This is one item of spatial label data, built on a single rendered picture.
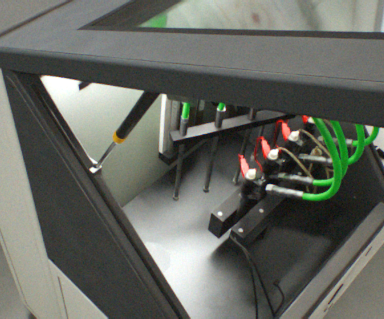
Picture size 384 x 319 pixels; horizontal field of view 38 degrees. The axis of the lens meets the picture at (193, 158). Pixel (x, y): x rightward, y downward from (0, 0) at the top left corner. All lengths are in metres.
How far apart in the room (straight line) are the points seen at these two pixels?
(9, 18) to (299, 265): 0.92
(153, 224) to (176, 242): 0.08
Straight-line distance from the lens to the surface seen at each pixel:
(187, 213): 1.48
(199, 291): 1.38
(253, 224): 1.31
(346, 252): 1.37
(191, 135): 1.29
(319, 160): 1.28
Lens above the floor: 2.07
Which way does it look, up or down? 51 degrees down
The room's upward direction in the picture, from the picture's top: 8 degrees clockwise
